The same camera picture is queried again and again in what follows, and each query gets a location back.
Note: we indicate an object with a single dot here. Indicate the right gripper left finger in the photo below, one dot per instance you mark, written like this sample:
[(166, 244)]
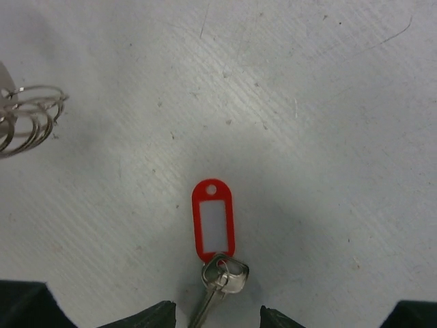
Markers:
[(32, 304)]

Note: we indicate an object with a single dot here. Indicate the red handled metal keyring holder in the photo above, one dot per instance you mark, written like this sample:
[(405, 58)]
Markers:
[(28, 114)]

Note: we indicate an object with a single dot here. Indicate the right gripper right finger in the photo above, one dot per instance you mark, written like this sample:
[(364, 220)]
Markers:
[(405, 313)]

